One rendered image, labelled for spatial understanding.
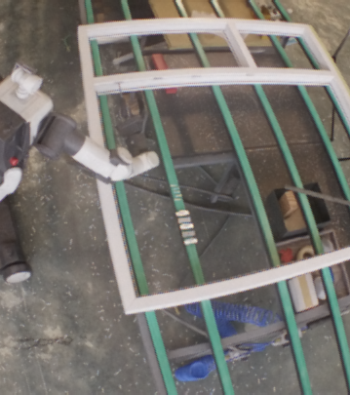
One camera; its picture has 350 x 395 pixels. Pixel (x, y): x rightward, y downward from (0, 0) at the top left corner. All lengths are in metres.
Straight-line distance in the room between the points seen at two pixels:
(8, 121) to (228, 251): 1.73
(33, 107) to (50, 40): 2.12
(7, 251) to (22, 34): 2.01
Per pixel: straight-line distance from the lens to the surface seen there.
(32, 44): 3.68
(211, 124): 2.47
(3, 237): 2.56
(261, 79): 2.40
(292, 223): 2.34
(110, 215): 1.76
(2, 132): 1.54
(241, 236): 2.88
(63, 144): 1.57
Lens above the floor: 2.55
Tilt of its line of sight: 63 degrees down
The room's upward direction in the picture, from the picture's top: 23 degrees clockwise
